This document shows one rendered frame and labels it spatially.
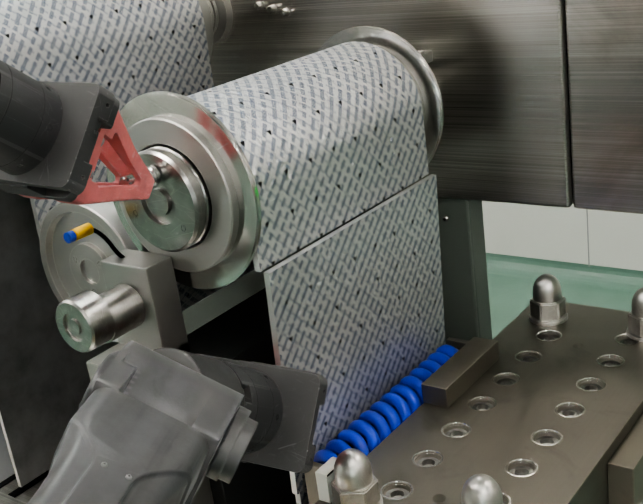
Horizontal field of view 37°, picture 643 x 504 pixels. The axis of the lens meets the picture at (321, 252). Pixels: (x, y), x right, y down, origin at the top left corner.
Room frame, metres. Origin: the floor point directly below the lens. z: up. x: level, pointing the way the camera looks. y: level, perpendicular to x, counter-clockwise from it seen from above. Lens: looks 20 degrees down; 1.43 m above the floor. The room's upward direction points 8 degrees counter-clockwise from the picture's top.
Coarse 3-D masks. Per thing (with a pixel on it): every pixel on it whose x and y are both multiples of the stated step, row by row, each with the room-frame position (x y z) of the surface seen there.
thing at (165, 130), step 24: (408, 72) 0.83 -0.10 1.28; (144, 120) 0.66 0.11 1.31; (168, 120) 0.65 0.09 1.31; (144, 144) 0.67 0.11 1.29; (168, 144) 0.65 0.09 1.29; (192, 144) 0.64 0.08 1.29; (216, 168) 0.63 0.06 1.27; (216, 192) 0.63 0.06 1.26; (216, 216) 0.63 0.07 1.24; (144, 240) 0.68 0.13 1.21; (216, 240) 0.63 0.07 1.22; (192, 264) 0.65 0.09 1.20; (216, 264) 0.64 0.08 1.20
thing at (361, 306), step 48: (432, 192) 0.80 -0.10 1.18; (336, 240) 0.68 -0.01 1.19; (384, 240) 0.74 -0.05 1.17; (432, 240) 0.80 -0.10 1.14; (288, 288) 0.64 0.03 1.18; (336, 288) 0.68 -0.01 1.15; (384, 288) 0.73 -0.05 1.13; (432, 288) 0.79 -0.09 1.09; (288, 336) 0.63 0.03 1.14; (336, 336) 0.68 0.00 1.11; (384, 336) 0.73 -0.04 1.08; (432, 336) 0.79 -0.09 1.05; (336, 384) 0.67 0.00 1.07; (384, 384) 0.73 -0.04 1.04; (336, 432) 0.67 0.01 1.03
